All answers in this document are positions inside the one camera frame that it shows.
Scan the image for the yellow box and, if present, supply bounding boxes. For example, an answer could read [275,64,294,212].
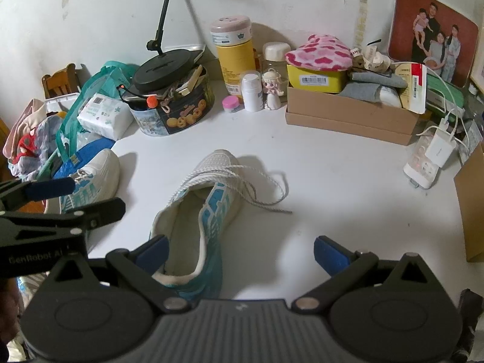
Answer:
[286,64,350,94]

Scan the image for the blue bag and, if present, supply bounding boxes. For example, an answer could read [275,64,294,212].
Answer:
[53,138,116,180]

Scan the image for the black articulated stand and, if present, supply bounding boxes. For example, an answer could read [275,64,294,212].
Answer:
[132,0,205,93]

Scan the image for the green mesh tote bag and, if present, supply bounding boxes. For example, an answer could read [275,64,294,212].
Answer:
[38,60,140,182]

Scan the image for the framed family photo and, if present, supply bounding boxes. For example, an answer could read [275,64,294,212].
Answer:
[388,0,480,88]

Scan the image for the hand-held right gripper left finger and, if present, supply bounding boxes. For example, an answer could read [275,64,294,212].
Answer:
[51,235,188,314]

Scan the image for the cardboard box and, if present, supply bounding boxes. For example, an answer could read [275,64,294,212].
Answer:
[285,83,432,146]

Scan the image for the doll figurine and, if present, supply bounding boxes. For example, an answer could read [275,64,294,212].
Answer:
[262,68,289,111]

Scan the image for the white blue sneaker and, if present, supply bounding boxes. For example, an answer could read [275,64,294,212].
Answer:
[45,149,121,243]
[149,149,246,299]

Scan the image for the small pink lid jar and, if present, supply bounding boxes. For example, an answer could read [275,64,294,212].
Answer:
[222,96,243,113]

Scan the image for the pink heart patterned cloth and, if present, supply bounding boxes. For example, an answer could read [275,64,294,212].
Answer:
[285,34,356,72]

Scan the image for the pale framed picture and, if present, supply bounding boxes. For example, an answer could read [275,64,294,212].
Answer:
[470,26,484,87]

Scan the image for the small beige teddy bear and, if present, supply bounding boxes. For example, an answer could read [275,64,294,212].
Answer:
[350,45,392,74]

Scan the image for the white charger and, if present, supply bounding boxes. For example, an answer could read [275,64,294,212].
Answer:
[425,119,460,167]

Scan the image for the white pump bottle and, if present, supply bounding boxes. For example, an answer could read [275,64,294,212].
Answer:
[241,73,264,112]

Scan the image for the yellow canister pink lid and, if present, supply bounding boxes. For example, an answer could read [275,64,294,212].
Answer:
[210,15,258,97]

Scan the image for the pile of clothes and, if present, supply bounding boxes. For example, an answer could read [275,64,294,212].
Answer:
[2,98,69,182]

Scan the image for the white cloth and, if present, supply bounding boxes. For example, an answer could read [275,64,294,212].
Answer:
[378,85,403,108]

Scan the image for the white plastic basket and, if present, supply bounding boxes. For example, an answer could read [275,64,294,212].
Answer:
[44,93,82,114]

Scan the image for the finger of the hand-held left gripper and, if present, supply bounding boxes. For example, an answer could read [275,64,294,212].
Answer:
[0,198,126,248]
[0,178,76,212]

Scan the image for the white tissue pack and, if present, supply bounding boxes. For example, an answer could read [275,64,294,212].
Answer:
[77,93,134,140]

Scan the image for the brown cardboard sheet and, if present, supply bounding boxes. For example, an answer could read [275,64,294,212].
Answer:
[454,153,484,263]

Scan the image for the green case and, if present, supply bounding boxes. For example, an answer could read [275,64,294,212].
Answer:
[425,74,467,114]

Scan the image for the white power strip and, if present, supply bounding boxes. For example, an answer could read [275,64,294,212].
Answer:
[403,136,447,190]

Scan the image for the white packet red label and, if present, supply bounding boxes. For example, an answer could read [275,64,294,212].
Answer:
[395,61,428,114]

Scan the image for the clear baby bottle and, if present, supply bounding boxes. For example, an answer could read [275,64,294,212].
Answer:
[262,41,292,84]

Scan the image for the wall measuring strip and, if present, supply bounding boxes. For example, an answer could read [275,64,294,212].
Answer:
[353,0,369,50]

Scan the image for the wooden chair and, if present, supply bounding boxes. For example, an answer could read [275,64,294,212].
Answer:
[41,63,82,101]

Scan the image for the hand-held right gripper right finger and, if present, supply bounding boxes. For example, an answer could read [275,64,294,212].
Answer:
[291,235,435,314]

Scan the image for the white cable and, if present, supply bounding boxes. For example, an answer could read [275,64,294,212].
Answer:
[393,60,481,148]

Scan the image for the grey cloth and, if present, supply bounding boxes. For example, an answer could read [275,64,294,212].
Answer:
[342,70,409,103]

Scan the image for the round cookie tin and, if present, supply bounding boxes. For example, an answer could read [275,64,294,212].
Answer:
[129,64,215,136]

